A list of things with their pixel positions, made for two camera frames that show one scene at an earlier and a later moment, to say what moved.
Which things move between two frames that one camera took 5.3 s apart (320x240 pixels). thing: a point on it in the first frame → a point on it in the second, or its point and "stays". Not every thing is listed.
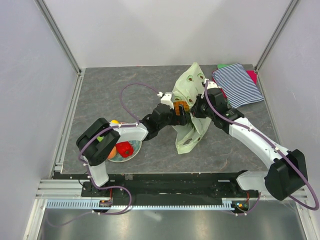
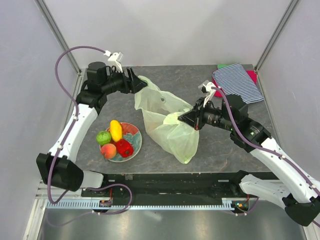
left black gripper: x=182 y=119 → x=131 y=85
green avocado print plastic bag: x=188 y=88 → x=161 y=111
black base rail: x=172 y=187 stays
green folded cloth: x=219 y=66 stays
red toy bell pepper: x=125 y=148 stays
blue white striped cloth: x=238 y=85 stays
